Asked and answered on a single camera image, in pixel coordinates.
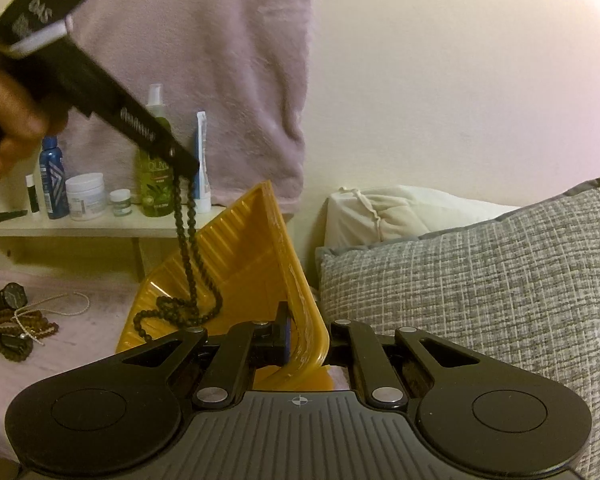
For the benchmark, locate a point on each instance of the blue patterned bottle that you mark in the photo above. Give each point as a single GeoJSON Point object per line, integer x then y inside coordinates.
{"type": "Point", "coordinates": [52, 180]}

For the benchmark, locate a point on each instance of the pink fleece towel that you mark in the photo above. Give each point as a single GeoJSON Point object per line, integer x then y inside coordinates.
{"type": "Point", "coordinates": [220, 70]}

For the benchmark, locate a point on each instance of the black wrist watch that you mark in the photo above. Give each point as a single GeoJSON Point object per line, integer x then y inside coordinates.
{"type": "Point", "coordinates": [11, 296]}

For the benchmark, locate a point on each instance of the person's left hand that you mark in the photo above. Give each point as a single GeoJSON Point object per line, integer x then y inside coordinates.
{"type": "Point", "coordinates": [15, 110]}

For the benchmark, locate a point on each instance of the yellow ribbed plastic tray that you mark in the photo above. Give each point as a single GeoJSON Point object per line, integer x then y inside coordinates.
{"type": "Point", "coordinates": [250, 255]}

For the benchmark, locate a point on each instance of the black tube with white cap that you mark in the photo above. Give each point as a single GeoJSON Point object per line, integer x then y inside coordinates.
{"type": "Point", "coordinates": [10, 216]}

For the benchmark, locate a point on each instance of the green spray bottle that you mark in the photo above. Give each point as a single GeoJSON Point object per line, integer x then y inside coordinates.
{"type": "Point", "coordinates": [156, 185]}

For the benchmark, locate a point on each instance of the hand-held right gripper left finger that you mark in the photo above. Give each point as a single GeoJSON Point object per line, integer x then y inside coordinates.
{"type": "Point", "coordinates": [286, 335]}

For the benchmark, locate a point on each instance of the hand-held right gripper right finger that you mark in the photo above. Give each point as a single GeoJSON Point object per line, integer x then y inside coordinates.
{"type": "Point", "coordinates": [347, 334]}

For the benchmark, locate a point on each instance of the white cream jar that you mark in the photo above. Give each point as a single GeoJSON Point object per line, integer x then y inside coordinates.
{"type": "Point", "coordinates": [85, 197]}

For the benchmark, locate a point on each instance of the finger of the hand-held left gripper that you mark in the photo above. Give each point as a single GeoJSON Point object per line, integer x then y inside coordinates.
{"type": "Point", "coordinates": [150, 131]}

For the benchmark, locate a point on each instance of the cream wooden shelf unit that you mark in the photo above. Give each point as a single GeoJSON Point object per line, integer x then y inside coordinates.
{"type": "Point", "coordinates": [80, 227]}

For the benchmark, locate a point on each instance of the cream pillow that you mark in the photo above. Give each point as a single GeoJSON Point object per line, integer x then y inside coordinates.
{"type": "Point", "coordinates": [420, 212]}

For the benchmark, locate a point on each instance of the black and white lip balm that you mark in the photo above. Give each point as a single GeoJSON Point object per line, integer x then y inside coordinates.
{"type": "Point", "coordinates": [32, 195]}

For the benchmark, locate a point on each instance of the grey woven pillow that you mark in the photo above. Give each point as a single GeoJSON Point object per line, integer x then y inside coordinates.
{"type": "Point", "coordinates": [470, 290]}

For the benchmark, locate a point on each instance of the white and blue tube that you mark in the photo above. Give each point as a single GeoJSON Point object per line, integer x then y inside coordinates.
{"type": "Point", "coordinates": [203, 187]}

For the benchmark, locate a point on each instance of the small green and white jar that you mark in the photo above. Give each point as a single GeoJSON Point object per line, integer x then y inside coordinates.
{"type": "Point", "coordinates": [120, 204]}

